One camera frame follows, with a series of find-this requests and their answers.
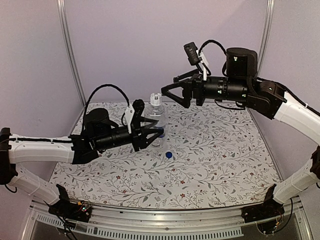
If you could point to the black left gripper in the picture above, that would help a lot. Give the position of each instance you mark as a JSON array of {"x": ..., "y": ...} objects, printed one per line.
[{"x": 141, "y": 140}]

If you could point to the clear plastic bottle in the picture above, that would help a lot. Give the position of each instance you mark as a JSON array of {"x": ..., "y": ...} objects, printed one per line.
[{"x": 155, "y": 110}]

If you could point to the blue bottle cap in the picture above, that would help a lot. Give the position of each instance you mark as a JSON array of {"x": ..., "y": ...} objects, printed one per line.
[{"x": 168, "y": 154}]

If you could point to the aluminium front rail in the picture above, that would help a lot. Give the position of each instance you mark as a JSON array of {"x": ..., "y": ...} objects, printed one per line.
[{"x": 124, "y": 223}]

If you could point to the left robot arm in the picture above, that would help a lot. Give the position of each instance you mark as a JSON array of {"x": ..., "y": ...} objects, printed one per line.
[{"x": 98, "y": 135}]

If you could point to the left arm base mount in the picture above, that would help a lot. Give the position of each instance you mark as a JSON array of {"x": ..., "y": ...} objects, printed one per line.
[{"x": 64, "y": 208}]

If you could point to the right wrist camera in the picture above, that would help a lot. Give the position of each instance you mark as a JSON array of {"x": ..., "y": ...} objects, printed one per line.
[{"x": 198, "y": 59}]

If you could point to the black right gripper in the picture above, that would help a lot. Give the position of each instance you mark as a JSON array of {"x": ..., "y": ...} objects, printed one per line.
[{"x": 195, "y": 84}]

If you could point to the right aluminium corner post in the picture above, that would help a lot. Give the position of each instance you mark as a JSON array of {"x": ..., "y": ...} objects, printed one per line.
[{"x": 270, "y": 6}]

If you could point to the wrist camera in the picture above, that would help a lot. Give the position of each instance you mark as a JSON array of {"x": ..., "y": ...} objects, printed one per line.
[
  {"x": 198, "y": 59},
  {"x": 132, "y": 115}
]

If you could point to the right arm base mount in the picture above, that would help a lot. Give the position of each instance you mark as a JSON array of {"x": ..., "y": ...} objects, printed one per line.
[{"x": 269, "y": 208}]

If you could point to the aluminium corner post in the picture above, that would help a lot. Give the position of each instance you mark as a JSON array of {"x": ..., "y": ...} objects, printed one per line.
[
  {"x": 61, "y": 6},
  {"x": 270, "y": 6}
]

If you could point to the left aluminium corner post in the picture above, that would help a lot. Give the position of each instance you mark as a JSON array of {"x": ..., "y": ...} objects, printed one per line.
[{"x": 61, "y": 6}]

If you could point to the floral patterned table mat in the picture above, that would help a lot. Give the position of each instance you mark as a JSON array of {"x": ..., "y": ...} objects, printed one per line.
[{"x": 219, "y": 159}]

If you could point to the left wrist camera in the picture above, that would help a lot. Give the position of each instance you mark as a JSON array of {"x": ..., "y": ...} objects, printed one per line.
[{"x": 132, "y": 115}]

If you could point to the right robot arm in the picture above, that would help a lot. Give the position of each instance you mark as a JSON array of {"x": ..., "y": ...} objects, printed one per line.
[{"x": 242, "y": 85}]

